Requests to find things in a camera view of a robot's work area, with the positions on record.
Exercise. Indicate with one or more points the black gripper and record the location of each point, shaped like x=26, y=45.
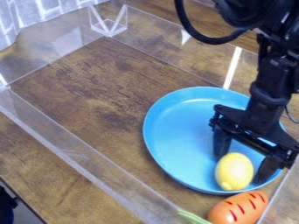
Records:
x=261, y=133

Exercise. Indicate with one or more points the yellow toy lemon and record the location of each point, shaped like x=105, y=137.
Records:
x=234, y=172

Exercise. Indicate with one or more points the blue oval tray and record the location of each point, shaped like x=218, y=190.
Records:
x=178, y=134

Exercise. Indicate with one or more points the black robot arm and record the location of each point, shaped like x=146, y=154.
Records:
x=276, y=17

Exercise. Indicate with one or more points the orange toy carrot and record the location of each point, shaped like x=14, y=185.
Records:
x=240, y=209

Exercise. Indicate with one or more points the dark object at lower left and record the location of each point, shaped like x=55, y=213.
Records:
x=7, y=205

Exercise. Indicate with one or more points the white patterned curtain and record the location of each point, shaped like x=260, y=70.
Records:
x=22, y=13

